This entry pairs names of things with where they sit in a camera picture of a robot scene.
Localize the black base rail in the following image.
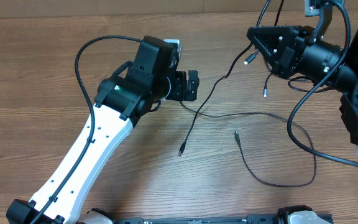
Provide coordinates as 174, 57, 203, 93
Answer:
113, 213, 334, 224

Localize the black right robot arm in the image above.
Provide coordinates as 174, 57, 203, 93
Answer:
247, 1, 358, 167

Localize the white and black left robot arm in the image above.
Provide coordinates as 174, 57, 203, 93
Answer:
6, 68, 200, 223

